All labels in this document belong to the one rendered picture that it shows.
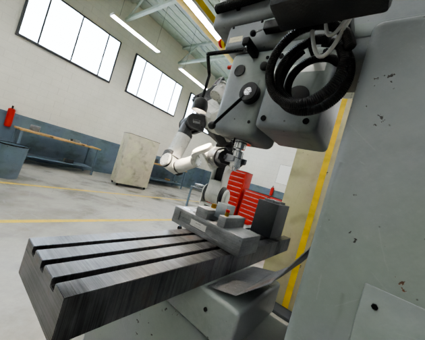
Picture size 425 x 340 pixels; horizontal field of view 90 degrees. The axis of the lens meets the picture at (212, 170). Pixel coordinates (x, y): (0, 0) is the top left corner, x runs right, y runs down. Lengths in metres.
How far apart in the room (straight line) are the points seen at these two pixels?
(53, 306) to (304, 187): 2.32
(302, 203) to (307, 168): 0.38
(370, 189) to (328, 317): 0.25
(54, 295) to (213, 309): 0.41
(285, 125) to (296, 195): 1.89
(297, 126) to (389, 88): 0.23
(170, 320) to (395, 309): 0.61
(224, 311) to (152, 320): 0.31
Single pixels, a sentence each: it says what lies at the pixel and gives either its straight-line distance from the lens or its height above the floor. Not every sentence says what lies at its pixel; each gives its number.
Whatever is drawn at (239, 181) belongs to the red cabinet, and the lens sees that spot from 6.09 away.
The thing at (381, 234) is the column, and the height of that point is 1.14.
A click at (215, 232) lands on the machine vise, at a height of 0.95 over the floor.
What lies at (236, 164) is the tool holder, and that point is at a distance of 0.82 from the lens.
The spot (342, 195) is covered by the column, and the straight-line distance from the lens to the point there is 0.49.
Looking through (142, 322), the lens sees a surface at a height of 0.58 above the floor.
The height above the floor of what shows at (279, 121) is 1.36.
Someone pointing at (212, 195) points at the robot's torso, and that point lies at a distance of 1.51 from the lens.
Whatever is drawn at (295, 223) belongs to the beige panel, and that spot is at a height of 0.89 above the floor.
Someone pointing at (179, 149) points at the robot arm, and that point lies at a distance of 1.21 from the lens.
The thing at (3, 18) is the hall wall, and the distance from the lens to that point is 8.26.
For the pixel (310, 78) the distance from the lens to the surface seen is 0.72.
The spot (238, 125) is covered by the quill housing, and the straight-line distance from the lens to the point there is 0.77.
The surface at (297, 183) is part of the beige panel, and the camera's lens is 2.53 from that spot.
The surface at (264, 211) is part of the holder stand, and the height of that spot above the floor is 1.03.
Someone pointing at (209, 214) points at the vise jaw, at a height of 1.00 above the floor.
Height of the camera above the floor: 1.16
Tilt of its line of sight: 1 degrees up
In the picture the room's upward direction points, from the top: 16 degrees clockwise
